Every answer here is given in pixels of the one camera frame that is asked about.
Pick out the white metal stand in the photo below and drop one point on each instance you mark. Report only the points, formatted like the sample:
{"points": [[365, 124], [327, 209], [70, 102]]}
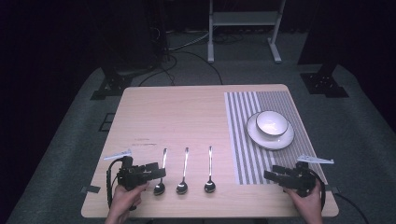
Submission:
{"points": [[246, 18]]}

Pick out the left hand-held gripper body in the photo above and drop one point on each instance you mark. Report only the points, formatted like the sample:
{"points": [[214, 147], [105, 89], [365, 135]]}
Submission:
{"points": [[132, 175]]}

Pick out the person's left hand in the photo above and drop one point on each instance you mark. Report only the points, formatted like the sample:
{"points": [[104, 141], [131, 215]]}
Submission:
{"points": [[124, 200]]}

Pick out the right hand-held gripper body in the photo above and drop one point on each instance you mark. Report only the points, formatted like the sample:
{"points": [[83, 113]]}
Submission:
{"points": [[303, 182]]}

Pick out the white plate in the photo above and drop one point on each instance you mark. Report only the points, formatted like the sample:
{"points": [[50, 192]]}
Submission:
{"points": [[271, 142]]}

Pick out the black floor tape marking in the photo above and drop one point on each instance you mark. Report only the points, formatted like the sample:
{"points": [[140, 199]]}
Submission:
{"points": [[106, 122]]}

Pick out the grey striped placemat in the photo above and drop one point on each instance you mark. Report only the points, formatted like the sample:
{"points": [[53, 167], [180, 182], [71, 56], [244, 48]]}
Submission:
{"points": [[246, 149]]}

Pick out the grey tape strip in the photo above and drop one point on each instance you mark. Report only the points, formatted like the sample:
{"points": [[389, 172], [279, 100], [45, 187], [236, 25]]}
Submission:
{"points": [[91, 188]]}

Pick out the white bowl with dark rim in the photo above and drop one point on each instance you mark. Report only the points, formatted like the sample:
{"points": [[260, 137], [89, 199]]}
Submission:
{"points": [[271, 123]]}

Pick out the person's right hand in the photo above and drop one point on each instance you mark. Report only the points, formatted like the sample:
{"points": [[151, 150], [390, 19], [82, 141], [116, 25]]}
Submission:
{"points": [[309, 203]]}

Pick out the black metal stand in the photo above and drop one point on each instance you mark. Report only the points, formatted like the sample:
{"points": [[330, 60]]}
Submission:
{"points": [[323, 82], [118, 82]]}

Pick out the metal spoon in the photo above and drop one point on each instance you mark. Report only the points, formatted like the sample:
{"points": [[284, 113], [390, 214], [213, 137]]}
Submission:
{"points": [[209, 186], [159, 188], [182, 188]]}

